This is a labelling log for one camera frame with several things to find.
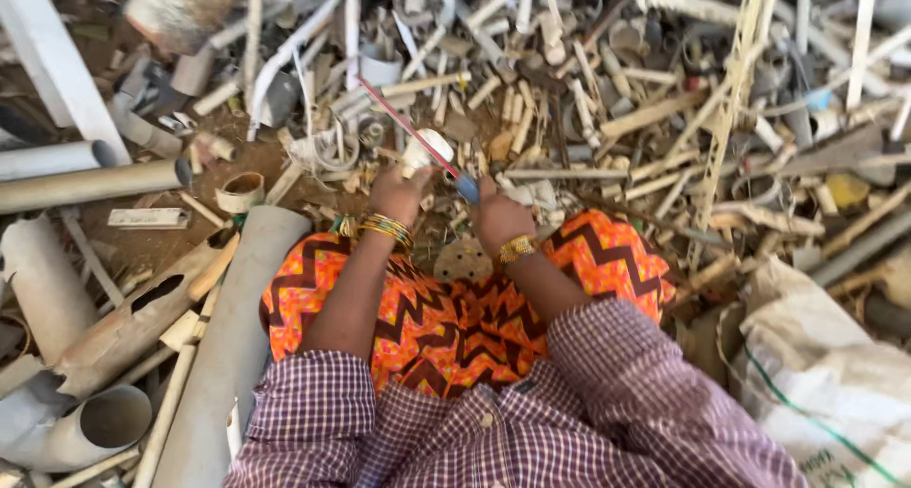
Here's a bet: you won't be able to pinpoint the yellowish lattice strip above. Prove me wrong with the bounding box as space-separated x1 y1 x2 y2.
687 0 784 272

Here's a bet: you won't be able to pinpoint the white wide pipe piece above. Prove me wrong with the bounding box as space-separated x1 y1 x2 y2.
0 214 101 367

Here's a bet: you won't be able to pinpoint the orange zigzag skirt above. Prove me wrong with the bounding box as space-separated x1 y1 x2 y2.
260 209 677 400

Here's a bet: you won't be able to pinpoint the gold bracelet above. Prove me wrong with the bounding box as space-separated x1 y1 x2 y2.
496 234 540 265

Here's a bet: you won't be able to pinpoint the large dirty white pipe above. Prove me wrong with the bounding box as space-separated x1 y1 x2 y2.
122 0 246 56

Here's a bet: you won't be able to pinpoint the gold bangles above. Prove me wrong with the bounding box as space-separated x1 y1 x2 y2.
358 213 416 253

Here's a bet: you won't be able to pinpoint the red rod tool blue handle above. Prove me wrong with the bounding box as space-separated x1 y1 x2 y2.
356 75 482 206

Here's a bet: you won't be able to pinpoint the round perforated beige disc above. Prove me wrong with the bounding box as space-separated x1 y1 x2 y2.
433 236 495 283

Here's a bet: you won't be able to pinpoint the person's left hand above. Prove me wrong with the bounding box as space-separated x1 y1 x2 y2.
366 164 434 227

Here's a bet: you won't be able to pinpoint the long grey-white pipe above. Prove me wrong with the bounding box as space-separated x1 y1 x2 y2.
0 140 118 182

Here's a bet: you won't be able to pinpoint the white flat trunking piece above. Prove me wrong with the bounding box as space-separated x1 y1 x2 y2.
107 208 191 230

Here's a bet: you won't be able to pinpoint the white pipe fitting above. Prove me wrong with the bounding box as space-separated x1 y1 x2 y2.
400 129 455 179

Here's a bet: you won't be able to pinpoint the person's right hand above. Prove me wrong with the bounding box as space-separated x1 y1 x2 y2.
470 176 539 253

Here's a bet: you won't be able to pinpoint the purple checked shirt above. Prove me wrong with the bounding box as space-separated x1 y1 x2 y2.
222 299 812 488

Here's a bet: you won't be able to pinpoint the beige pipe ring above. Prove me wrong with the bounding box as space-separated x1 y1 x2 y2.
215 171 266 215

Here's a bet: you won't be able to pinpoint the long beige pipe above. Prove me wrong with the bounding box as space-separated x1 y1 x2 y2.
0 158 193 216

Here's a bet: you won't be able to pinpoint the broken beige pipe with holes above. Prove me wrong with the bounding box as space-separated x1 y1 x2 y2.
53 235 239 400

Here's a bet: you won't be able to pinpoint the large grey pipe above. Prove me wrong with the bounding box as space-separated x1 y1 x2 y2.
151 205 313 488

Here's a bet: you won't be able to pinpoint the white square beam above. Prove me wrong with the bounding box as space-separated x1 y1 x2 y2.
0 0 132 167

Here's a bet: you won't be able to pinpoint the white woven sack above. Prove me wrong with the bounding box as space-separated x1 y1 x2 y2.
726 257 911 488

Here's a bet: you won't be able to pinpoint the heap of plastic pipe scraps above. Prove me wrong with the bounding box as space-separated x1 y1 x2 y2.
107 0 911 311

